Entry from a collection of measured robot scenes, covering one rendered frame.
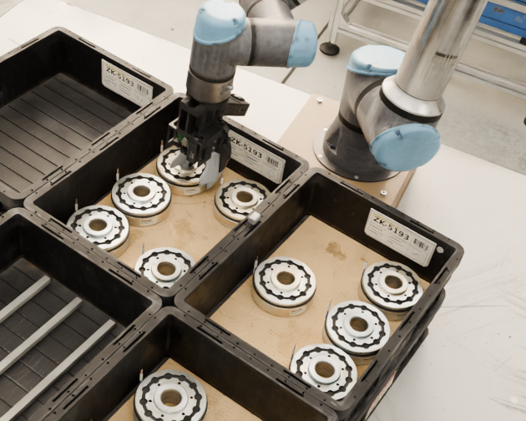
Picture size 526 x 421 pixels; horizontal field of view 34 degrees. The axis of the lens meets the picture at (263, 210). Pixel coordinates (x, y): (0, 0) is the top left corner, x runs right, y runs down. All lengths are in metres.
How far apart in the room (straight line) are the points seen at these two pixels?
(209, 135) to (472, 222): 0.65
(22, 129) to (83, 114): 0.12
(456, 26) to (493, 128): 1.91
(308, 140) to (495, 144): 1.56
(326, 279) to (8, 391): 0.54
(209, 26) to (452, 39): 0.39
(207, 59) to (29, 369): 0.53
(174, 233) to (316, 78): 1.90
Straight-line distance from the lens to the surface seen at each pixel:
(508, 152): 3.22
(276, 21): 1.38
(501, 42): 3.23
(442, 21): 1.42
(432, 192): 1.87
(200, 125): 1.42
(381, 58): 1.62
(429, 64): 1.45
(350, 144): 1.68
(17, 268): 1.44
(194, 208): 1.54
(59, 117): 1.72
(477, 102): 3.41
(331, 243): 1.52
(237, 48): 1.34
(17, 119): 1.71
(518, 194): 1.95
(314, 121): 1.82
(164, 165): 1.57
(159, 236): 1.48
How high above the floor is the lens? 1.92
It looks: 45 degrees down
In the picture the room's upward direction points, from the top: 10 degrees clockwise
